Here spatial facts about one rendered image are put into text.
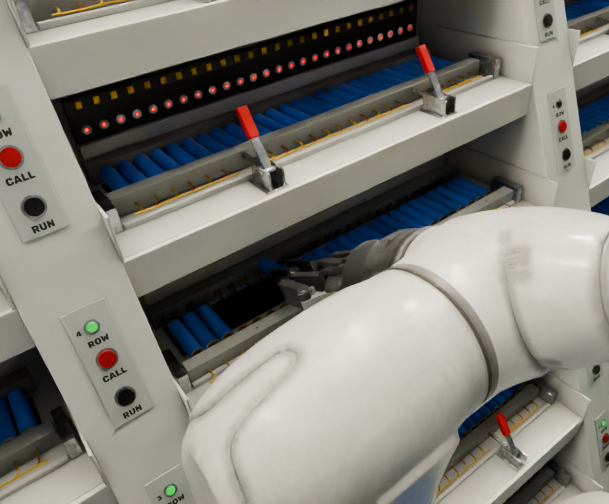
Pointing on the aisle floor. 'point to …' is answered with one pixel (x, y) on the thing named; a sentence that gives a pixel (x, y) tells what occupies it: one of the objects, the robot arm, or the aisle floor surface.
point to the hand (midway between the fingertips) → (295, 275)
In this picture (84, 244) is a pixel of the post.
